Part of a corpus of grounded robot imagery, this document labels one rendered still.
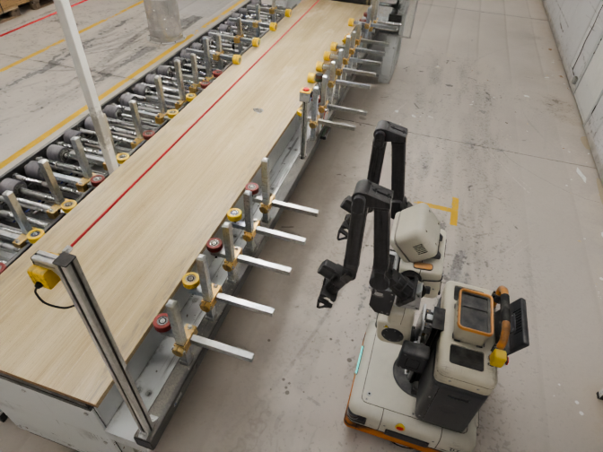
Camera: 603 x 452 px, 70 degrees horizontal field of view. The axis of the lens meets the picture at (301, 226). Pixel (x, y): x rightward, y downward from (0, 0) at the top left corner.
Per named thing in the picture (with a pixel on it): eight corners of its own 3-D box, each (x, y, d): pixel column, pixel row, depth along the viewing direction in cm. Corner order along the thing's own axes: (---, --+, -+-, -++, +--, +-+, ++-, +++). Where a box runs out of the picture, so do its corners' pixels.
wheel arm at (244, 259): (292, 273, 221) (292, 266, 218) (289, 277, 218) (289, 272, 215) (214, 251, 229) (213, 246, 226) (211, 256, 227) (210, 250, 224)
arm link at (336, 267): (353, 278, 166) (358, 262, 172) (328, 263, 165) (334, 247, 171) (338, 292, 174) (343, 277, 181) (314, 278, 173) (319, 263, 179)
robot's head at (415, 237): (443, 223, 182) (425, 197, 176) (440, 258, 167) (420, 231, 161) (413, 234, 190) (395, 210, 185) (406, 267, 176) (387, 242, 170)
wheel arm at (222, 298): (275, 313, 204) (275, 307, 201) (272, 318, 202) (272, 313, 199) (191, 289, 213) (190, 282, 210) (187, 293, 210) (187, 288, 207)
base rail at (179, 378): (379, 34, 535) (380, 25, 528) (153, 451, 174) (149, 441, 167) (371, 33, 536) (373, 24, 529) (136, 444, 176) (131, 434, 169)
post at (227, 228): (238, 286, 236) (231, 221, 204) (235, 291, 234) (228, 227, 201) (231, 285, 237) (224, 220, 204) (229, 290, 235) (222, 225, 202)
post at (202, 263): (217, 319, 217) (206, 254, 184) (214, 325, 214) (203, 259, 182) (210, 317, 217) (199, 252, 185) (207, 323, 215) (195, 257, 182)
